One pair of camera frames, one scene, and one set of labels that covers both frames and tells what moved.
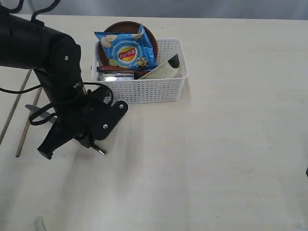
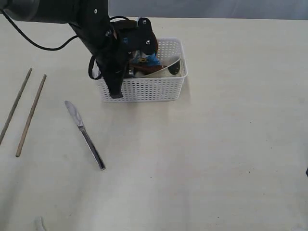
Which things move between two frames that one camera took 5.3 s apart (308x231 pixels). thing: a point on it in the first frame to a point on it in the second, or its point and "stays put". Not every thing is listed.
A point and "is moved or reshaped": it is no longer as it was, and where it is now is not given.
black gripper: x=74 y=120 to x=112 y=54
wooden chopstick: x=27 y=125 stays put
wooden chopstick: x=25 y=82 stays put
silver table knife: x=50 y=117 is moved or reshaped
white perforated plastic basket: x=147 y=90 stays put
